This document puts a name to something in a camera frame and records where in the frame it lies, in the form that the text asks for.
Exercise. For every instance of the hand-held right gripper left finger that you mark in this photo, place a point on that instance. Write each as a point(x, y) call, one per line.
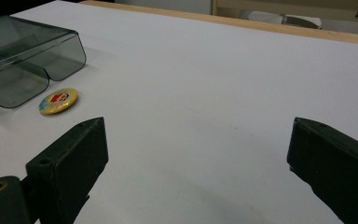
point(68, 161)

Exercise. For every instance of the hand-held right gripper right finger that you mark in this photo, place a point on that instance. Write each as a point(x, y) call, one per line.
point(338, 168)

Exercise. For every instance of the yellow round cartoon badge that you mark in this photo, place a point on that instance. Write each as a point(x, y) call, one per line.
point(58, 101)

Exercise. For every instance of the transparent grey plastic compartment box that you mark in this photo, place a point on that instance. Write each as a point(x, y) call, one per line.
point(18, 46)

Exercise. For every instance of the white board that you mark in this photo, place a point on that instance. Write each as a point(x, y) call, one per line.
point(199, 77)

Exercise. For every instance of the white chair base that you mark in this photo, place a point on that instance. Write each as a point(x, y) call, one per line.
point(261, 16)

